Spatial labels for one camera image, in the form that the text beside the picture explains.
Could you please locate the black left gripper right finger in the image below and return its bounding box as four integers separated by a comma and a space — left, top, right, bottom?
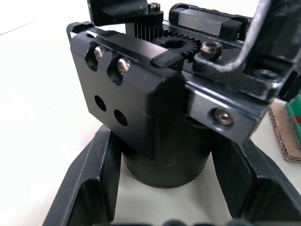
211, 138, 301, 226

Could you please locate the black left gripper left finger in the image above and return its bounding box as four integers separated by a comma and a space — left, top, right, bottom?
41, 130, 123, 226

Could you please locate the black gripper body workpiece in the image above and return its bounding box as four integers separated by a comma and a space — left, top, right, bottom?
66, 2, 300, 189

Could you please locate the brown cardboard piece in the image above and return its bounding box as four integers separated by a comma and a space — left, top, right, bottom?
268, 103, 301, 163

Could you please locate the dark hex socket screw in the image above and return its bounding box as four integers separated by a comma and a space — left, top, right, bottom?
200, 40, 223, 59
148, 2, 161, 13

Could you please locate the smooth black finger piece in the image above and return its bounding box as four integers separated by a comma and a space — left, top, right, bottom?
87, 0, 164, 27

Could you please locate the green box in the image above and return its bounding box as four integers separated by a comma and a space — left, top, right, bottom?
285, 91, 301, 130

